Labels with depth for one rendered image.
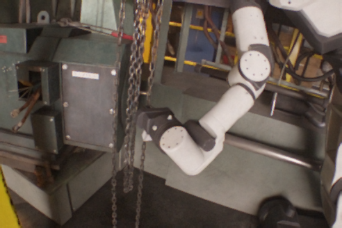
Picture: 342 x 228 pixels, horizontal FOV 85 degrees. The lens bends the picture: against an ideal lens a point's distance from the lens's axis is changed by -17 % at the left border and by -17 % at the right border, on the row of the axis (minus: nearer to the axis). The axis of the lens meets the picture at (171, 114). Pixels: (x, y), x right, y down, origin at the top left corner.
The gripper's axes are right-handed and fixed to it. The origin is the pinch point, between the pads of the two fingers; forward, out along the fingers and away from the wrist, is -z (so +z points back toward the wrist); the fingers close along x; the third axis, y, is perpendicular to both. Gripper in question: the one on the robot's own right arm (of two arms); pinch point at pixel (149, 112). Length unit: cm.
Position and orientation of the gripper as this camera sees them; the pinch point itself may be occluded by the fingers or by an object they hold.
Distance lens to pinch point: 70.2
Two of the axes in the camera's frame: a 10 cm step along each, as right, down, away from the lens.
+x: 8.9, -0.6, 4.5
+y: 1.4, -9.0, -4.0
